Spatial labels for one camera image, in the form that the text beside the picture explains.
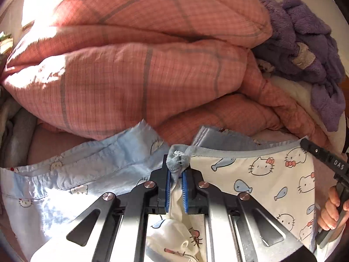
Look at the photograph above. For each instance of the white Hello Kitty pants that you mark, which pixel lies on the white Hello Kitty pants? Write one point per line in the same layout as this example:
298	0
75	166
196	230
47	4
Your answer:
280	176

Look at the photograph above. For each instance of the blue Hello Kitty pajama top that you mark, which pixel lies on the blue Hello Kitty pajama top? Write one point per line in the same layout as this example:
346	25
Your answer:
41	198

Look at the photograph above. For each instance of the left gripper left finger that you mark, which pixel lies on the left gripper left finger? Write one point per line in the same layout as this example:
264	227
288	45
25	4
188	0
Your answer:
114	227

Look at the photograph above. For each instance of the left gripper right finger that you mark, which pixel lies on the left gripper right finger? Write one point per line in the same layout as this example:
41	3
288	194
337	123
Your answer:
237	227

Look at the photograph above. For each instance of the purple fleece blanket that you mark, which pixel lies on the purple fleece blanket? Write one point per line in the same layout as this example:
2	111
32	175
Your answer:
301	48

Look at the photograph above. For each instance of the person right hand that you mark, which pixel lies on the person right hand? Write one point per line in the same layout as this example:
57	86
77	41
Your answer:
329	217

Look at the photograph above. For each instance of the dark folded clothes stack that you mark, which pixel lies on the dark folded clothes stack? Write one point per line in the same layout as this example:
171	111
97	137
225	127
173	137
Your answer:
17	129

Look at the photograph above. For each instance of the pink plaid quilt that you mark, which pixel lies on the pink plaid quilt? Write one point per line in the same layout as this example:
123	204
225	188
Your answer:
97	67

